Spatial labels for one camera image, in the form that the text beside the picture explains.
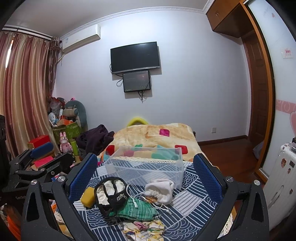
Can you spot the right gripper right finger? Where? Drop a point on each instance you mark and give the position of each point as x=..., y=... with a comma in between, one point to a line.
x=251, y=221

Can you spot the grey plush toy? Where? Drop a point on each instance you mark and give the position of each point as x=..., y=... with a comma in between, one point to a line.
x=75, y=110

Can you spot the clear plastic storage box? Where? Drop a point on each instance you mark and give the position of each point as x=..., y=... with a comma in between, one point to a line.
x=140, y=165

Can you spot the dark purple clothing pile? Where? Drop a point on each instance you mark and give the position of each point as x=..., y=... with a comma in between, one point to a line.
x=94, y=141

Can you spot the yellow sponge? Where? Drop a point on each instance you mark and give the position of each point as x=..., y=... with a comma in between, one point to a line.
x=88, y=197

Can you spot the green knitted cloth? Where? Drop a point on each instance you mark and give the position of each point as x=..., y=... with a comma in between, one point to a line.
x=137, y=210

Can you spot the white suitcase with stickers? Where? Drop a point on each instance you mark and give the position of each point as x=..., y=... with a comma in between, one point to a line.
x=279, y=190

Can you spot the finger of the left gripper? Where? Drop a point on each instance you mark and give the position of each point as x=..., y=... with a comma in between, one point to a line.
x=22, y=161
x=60, y=164

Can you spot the green cardboard box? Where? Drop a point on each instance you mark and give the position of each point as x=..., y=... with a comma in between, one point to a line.
x=72, y=131

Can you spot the wall socket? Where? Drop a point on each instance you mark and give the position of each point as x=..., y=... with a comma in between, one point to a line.
x=214, y=130

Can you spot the white air conditioner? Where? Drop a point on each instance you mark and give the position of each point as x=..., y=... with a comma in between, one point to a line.
x=81, y=38

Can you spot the colourful plush blanket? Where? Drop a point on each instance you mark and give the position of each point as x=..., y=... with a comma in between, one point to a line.
x=173, y=135

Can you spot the brown wooden door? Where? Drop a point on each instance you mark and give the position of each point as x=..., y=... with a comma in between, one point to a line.
x=259, y=92

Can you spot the pink rabbit toy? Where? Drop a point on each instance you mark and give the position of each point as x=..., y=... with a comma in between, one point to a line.
x=65, y=146

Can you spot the yellow chair back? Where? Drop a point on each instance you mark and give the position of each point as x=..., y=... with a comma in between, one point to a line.
x=137, y=121

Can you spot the large wall television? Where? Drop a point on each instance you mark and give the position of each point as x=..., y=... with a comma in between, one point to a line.
x=134, y=57

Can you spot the blue patterned tablecloth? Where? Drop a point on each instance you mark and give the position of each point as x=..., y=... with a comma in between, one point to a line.
x=183, y=218

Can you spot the white drawstring bag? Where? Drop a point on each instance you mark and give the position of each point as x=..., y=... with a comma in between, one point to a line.
x=161, y=189

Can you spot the floral scrunchie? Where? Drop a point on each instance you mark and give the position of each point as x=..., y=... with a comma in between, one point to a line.
x=146, y=230

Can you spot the red box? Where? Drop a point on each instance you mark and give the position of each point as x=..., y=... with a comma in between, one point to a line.
x=39, y=141

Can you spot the small wall monitor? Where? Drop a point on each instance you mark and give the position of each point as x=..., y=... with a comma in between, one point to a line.
x=136, y=81

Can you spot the black and white pouch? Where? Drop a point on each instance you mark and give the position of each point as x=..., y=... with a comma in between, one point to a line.
x=110, y=195

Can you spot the green bottle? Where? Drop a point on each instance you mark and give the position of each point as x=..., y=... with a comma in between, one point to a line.
x=74, y=147

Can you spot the striped brown curtain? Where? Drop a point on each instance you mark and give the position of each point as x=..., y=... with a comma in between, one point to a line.
x=28, y=70

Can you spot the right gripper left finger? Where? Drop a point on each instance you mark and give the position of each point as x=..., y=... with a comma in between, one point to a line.
x=38, y=220

